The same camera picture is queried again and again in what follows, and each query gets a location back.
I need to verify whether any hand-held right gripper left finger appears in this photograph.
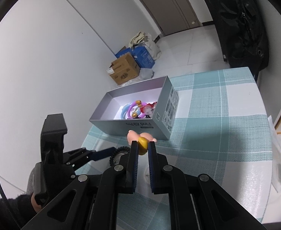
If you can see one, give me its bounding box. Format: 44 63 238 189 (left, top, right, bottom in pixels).
21 140 139 230

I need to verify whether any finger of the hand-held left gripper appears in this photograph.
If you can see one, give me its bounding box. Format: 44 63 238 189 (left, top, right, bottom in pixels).
65 147 119 161
67 153 99 176

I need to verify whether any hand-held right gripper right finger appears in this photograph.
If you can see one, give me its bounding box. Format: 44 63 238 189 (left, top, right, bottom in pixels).
148 141 268 230

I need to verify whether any black spiral hair tie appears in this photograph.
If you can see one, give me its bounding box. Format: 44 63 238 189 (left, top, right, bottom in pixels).
109 146 131 168
131 114 153 120

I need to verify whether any silver cardboard box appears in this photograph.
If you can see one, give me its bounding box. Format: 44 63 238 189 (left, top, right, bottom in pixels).
89 75 180 141

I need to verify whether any pink yellow toy figure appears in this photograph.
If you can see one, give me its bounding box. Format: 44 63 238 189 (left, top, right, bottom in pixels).
127 130 157 156

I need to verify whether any light blue plastic bracelet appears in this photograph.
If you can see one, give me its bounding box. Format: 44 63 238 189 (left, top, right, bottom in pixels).
120 103 134 120

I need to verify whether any purple plastic bracelet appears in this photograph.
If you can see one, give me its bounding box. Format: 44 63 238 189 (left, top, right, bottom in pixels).
127 101 153 120

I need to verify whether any small red figure toy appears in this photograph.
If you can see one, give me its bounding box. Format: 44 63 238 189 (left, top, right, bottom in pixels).
142 103 158 115

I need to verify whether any person's left forearm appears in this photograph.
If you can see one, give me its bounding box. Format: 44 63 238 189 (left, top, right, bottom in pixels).
0 194 37 230

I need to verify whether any person's left hand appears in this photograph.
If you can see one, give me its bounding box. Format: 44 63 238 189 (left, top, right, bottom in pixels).
27 166 44 213

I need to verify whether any brown cardboard box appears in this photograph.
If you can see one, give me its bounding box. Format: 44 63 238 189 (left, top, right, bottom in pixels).
106 52 141 85

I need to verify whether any blue cardboard box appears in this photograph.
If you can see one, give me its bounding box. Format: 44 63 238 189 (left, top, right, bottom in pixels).
115 45 156 69

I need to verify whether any beige cloth bag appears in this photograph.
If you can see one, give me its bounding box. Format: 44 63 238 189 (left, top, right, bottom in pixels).
129 31 152 49

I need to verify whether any grey brown door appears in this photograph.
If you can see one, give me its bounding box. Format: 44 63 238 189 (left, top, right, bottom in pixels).
126 0 203 37

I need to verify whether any black backpack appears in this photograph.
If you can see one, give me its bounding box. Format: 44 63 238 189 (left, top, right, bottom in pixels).
203 0 270 77

